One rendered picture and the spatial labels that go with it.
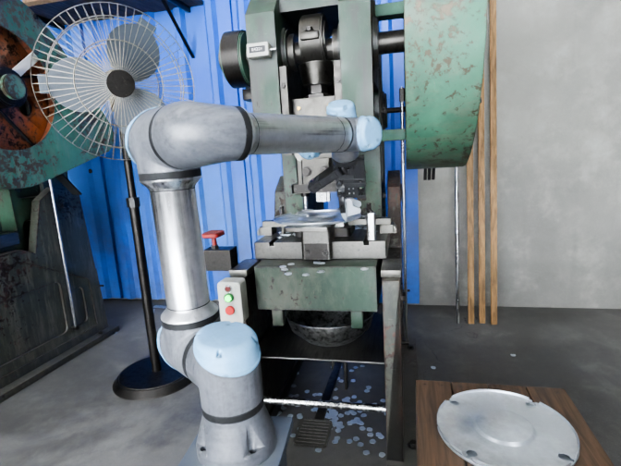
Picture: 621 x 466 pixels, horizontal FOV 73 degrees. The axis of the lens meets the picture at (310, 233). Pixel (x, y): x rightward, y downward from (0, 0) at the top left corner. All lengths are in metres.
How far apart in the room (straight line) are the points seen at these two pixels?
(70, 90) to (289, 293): 1.12
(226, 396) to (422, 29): 0.89
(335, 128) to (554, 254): 2.13
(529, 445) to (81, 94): 1.78
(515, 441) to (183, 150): 0.89
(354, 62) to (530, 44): 1.54
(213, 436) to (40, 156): 1.69
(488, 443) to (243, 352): 0.58
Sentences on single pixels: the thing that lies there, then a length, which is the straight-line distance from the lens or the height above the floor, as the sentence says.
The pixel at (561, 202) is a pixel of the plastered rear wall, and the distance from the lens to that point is 2.79.
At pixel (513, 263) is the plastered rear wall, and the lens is 2.80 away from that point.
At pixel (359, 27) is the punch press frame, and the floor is 1.35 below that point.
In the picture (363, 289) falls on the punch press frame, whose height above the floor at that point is 0.57.
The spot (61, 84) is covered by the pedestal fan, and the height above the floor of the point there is 1.30.
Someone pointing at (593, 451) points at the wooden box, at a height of 0.35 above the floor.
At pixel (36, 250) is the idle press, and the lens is 2.50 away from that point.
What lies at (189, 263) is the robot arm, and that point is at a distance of 0.85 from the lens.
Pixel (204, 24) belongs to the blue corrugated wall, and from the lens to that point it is 2.97.
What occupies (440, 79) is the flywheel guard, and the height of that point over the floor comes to 1.15.
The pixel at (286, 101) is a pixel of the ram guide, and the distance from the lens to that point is 1.42.
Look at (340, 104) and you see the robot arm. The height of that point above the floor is 1.11.
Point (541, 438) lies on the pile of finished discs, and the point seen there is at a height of 0.36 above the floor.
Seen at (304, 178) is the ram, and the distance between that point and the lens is 1.41.
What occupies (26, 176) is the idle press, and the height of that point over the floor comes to 0.97.
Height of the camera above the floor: 1.00
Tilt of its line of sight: 11 degrees down
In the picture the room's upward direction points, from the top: 4 degrees counter-clockwise
